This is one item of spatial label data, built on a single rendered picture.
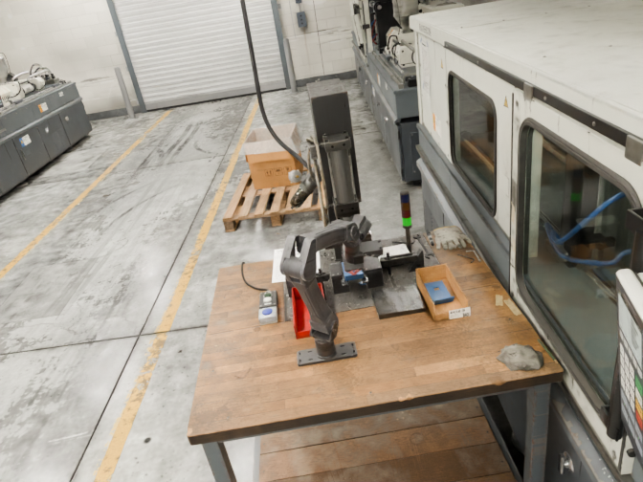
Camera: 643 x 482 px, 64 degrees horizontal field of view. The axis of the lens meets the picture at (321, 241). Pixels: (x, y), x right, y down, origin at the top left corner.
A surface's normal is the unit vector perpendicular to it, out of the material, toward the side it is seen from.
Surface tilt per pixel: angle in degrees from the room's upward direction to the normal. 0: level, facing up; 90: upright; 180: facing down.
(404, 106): 90
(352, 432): 0
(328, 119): 90
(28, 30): 90
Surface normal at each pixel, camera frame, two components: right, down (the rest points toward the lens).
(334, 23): 0.02, 0.46
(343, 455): -0.15, -0.88
